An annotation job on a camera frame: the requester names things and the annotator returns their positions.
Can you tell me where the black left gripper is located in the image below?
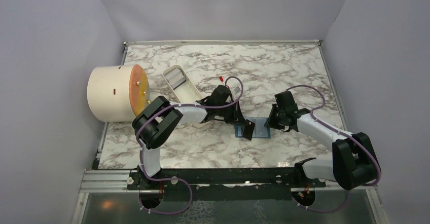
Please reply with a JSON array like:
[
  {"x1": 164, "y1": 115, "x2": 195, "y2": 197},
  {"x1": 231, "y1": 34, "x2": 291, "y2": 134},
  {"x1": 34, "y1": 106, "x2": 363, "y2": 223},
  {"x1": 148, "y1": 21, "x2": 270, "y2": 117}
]
[{"x1": 216, "y1": 99, "x2": 247, "y2": 126}]

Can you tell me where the blue leather card holder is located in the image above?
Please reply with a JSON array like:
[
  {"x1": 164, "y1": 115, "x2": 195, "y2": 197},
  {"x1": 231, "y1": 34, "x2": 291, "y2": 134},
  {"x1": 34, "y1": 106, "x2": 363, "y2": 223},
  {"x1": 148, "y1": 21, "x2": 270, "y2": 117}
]
[{"x1": 234, "y1": 117, "x2": 271, "y2": 139}]

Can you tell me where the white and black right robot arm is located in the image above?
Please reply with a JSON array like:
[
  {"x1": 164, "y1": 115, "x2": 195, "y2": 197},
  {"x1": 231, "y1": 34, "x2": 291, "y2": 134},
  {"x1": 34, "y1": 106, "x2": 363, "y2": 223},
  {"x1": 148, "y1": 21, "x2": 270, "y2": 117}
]
[{"x1": 265, "y1": 91, "x2": 381, "y2": 190}]

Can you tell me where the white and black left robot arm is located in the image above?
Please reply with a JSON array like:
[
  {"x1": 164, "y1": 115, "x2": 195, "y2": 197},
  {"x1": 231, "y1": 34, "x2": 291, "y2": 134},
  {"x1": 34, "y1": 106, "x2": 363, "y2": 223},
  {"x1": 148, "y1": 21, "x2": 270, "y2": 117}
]
[{"x1": 132, "y1": 85, "x2": 246, "y2": 189}]

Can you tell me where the stack of cards in tray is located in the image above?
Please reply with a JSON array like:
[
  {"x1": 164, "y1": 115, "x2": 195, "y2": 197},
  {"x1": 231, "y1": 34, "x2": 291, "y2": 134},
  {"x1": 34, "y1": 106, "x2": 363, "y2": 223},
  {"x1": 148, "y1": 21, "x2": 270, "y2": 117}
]
[{"x1": 165, "y1": 68, "x2": 186, "y2": 90}]

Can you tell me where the white oblong plastic tray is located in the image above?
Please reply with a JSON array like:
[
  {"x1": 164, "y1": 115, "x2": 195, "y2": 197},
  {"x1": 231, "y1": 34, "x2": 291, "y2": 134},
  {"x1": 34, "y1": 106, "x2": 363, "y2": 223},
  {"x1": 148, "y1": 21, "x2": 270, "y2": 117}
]
[{"x1": 162, "y1": 64, "x2": 216, "y2": 130}]

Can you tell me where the cream cylinder with orange disc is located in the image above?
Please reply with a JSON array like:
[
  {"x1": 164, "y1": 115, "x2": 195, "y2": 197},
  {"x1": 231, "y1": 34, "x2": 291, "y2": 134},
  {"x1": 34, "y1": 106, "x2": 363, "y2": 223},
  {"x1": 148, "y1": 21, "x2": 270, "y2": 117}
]
[{"x1": 87, "y1": 64, "x2": 150, "y2": 122}]

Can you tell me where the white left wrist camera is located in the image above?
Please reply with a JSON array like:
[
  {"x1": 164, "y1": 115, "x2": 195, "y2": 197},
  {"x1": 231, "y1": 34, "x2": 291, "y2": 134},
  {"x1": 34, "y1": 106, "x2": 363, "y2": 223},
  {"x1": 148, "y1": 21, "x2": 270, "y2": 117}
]
[{"x1": 231, "y1": 86, "x2": 242, "y2": 98}]

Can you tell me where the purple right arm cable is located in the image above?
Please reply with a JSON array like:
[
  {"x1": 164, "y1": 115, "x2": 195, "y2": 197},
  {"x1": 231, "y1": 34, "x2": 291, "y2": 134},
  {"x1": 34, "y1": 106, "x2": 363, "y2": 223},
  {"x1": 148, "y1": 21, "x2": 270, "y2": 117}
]
[{"x1": 283, "y1": 85, "x2": 382, "y2": 214}]

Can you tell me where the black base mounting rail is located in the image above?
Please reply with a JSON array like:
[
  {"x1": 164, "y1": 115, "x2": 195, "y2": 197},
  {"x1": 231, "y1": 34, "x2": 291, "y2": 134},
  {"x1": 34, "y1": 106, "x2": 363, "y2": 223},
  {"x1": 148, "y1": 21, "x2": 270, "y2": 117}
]
[{"x1": 127, "y1": 167, "x2": 325, "y2": 201}]

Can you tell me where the aluminium frame rail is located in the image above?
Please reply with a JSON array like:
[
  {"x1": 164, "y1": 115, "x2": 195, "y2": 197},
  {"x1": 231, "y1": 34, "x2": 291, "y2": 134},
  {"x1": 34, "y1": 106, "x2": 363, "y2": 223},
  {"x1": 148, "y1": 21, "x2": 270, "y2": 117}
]
[{"x1": 71, "y1": 170, "x2": 129, "y2": 223}]

